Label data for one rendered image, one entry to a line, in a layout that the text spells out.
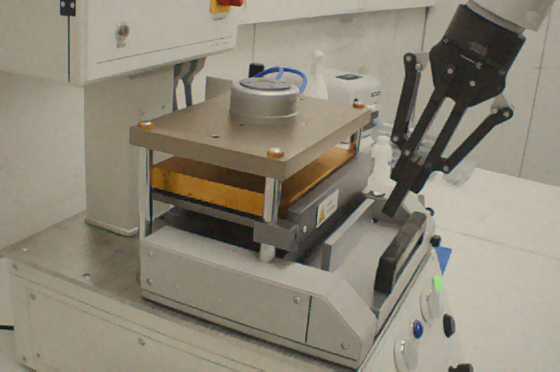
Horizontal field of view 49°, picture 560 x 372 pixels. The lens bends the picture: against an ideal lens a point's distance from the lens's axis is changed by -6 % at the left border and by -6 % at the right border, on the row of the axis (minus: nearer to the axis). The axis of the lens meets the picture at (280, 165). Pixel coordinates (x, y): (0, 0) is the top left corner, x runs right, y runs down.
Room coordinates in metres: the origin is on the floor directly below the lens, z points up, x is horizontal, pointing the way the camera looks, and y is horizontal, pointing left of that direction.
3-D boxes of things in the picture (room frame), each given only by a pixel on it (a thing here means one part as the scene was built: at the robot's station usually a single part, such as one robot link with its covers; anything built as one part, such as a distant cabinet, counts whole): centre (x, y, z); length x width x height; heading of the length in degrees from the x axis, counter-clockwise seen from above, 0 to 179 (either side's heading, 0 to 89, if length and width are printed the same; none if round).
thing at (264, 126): (0.75, 0.05, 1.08); 0.31 x 0.24 x 0.13; 157
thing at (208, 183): (0.73, 0.02, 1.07); 0.22 x 0.17 x 0.10; 157
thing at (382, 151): (1.44, -0.23, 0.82); 0.05 x 0.05 x 0.14
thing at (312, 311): (0.56, 0.02, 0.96); 0.25 x 0.05 x 0.07; 67
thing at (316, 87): (1.70, -0.07, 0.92); 0.09 x 0.08 x 0.25; 7
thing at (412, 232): (0.65, -0.14, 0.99); 0.15 x 0.02 x 0.04; 157
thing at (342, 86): (1.82, -0.13, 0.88); 0.25 x 0.20 x 0.17; 56
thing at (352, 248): (0.70, -0.02, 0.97); 0.30 x 0.22 x 0.08; 67
